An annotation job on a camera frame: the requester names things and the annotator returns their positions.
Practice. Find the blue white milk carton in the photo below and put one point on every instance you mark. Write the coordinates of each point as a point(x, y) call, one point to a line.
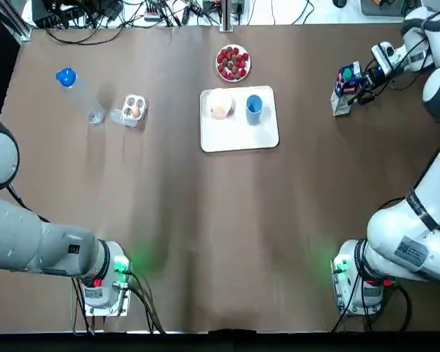
point(344, 95)

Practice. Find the aluminium middle post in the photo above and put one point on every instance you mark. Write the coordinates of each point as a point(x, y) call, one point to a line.
point(226, 16)

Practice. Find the red strawberries heap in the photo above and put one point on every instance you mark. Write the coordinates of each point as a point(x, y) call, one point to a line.
point(233, 63)

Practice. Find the usb hub with plugs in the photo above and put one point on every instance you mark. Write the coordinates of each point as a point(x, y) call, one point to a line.
point(152, 11)

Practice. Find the clear bottle blue cap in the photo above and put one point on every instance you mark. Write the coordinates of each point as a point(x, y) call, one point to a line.
point(80, 95)

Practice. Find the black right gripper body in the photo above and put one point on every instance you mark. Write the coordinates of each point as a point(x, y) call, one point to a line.
point(374, 77)

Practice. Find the blue cup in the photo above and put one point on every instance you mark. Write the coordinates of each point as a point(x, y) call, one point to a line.
point(253, 110)

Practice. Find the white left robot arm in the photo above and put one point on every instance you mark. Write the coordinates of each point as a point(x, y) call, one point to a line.
point(22, 234)

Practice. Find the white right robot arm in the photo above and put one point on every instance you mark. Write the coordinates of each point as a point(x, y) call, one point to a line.
point(407, 234)

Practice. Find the aluminium corner post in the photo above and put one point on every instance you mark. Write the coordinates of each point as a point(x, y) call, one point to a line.
point(20, 22)

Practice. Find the clear plastic egg carton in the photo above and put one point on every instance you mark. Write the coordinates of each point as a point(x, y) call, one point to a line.
point(130, 102)

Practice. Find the pale round plate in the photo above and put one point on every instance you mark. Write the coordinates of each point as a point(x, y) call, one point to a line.
point(220, 75)

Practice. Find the brown egg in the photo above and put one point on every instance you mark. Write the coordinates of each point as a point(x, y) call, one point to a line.
point(220, 109)
point(135, 111)

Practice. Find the white rectangular tray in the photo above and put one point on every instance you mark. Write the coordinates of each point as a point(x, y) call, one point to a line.
point(238, 139)

